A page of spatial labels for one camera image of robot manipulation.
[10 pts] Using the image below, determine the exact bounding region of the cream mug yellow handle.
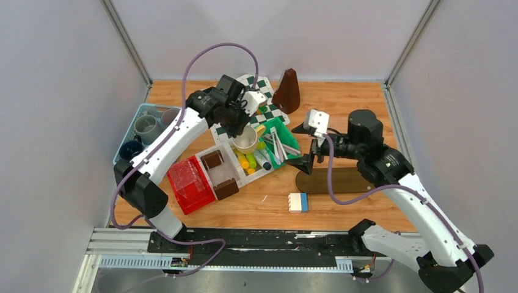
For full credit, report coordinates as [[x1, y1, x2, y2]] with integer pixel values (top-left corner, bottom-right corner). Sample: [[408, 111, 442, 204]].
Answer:
[[232, 125, 266, 154]]

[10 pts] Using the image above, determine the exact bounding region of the purple mug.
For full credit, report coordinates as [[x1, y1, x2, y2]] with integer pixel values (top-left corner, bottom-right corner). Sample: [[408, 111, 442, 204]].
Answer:
[[161, 107, 181, 126]]

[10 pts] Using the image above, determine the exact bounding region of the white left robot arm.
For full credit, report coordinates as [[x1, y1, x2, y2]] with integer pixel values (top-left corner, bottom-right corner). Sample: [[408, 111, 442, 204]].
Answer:
[[110, 74, 266, 252]]

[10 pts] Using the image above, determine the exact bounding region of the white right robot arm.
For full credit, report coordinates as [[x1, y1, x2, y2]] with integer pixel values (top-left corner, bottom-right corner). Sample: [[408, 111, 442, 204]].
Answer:
[[286, 109, 494, 292]]

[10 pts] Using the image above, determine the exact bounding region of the dark wooden oval tray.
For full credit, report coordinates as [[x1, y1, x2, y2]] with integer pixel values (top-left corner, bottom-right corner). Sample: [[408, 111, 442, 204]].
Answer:
[[295, 167, 374, 195]]

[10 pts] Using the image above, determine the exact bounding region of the white toothpaste tube black cap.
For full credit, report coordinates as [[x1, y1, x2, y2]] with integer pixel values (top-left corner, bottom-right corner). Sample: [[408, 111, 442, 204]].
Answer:
[[253, 150, 272, 171]]

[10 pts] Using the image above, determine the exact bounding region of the white toothbrush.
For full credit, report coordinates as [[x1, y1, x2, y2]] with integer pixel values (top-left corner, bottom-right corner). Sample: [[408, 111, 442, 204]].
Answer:
[[270, 127, 288, 164]]

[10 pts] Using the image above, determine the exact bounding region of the green toothpaste tube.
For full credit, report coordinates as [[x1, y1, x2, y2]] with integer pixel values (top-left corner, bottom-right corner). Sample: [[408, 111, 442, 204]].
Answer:
[[245, 153, 257, 169]]

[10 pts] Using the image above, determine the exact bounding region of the yellow toothpaste tube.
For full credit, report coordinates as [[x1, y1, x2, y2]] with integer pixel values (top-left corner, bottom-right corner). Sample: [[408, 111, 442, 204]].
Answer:
[[233, 148, 250, 169]]

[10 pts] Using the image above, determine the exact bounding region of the green plastic bin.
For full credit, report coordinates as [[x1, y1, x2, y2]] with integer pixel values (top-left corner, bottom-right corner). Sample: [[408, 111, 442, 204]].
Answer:
[[261, 118, 301, 170]]

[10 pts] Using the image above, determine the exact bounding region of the white blue toy brick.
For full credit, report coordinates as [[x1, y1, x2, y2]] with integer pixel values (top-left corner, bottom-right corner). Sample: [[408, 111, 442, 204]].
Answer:
[[288, 193, 308, 213]]

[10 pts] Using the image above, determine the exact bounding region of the green toy block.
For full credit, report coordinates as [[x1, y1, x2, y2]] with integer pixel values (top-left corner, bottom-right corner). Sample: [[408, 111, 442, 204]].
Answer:
[[258, 106, 269, 114]]

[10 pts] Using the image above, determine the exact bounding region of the green white chessboard mat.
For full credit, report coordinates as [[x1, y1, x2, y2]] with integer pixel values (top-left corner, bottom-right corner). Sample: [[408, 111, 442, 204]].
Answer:
[[210, 76, 290, 144]]

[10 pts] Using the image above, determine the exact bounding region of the brown wooden block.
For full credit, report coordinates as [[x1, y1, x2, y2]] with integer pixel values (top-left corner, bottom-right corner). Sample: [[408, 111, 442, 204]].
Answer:
[[213, 178, 239, 201], [200, 150, 225, 170]]

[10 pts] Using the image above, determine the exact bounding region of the brown wooden metronome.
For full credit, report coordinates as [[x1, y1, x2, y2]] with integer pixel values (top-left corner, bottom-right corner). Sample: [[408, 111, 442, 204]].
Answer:
[[272, 68, 301, 114]]

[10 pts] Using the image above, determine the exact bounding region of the white plastic bin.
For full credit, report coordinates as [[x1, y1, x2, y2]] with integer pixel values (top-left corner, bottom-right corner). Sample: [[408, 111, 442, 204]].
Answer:
[[195, 143, 243, 192]]

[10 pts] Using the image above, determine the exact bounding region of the light blue perforated basket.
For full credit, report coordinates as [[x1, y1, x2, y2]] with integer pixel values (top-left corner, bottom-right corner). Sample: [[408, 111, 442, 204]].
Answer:
[[112, 103, 180, 165]]

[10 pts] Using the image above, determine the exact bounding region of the grey mug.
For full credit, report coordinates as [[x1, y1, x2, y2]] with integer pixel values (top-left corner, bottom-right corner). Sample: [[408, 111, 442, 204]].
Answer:
[[134, 114, 163, 145]]

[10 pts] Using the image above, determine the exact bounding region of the red plastic bin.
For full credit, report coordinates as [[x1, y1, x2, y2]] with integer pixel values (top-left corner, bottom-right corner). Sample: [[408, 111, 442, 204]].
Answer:
[[167, 156, 216, 215]]

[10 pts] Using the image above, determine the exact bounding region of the dark blue mug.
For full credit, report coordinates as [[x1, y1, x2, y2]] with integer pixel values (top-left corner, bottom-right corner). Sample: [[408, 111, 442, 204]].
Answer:
[[119, 140, 144, 161]]

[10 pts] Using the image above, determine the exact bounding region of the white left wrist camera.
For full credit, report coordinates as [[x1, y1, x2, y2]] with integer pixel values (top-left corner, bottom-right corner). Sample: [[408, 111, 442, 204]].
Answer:
[[242, 90, 268, 117]]

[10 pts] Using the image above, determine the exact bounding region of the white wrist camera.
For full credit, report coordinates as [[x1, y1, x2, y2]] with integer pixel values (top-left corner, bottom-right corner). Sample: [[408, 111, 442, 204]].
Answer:
[[303, 109, 330, 138], [242, 90, 268, 117]]

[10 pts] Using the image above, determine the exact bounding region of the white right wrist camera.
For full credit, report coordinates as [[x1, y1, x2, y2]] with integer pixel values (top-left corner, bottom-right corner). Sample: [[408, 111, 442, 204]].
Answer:
[[303, 109, 330, 138]]

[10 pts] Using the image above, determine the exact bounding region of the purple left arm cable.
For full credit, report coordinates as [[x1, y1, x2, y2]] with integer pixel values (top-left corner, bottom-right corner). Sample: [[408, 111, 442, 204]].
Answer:
[[110, 43, 260, 280]]

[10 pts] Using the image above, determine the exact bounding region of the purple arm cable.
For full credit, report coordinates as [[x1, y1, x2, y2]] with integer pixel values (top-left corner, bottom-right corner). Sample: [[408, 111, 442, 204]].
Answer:
[[110, 43, 260, 280], [323, 133, 486, 293]]

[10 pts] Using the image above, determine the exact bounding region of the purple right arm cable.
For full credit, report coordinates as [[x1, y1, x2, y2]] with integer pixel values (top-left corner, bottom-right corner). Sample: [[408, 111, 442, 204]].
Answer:
[[323, 133, 486, 293]]

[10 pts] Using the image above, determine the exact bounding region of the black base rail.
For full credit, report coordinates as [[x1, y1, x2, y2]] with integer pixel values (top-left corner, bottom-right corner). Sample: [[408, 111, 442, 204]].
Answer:
[[147, 228, 373, 267]]

